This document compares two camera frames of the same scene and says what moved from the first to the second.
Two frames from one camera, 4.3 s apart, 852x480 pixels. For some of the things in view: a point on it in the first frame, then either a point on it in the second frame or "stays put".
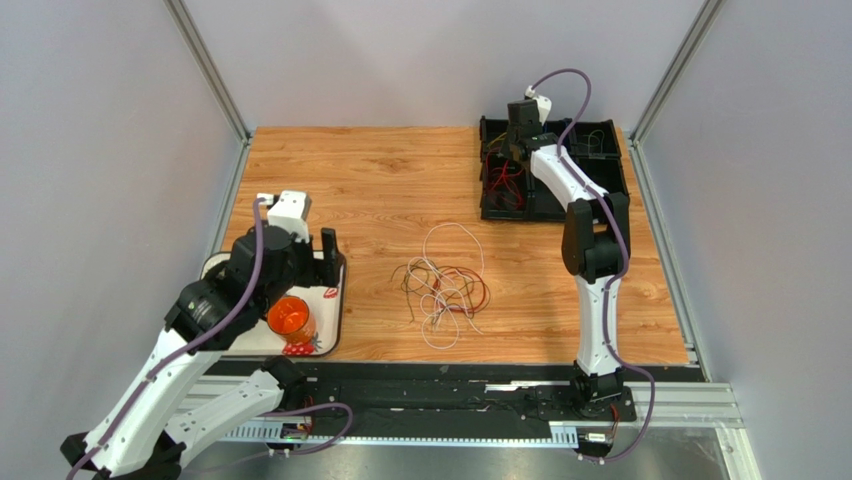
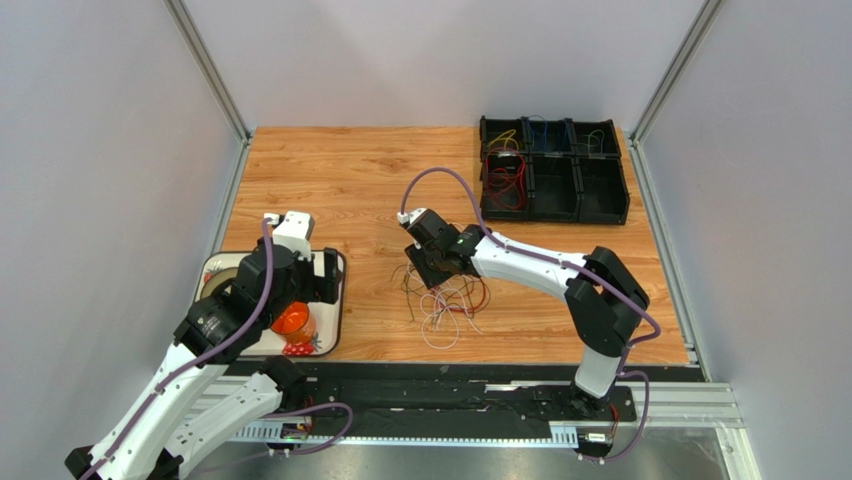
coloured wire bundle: (446, 285) stays put
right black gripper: (517, 143) → (430, 267)
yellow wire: (500, 138) stays put
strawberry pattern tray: (328, 304) stays put
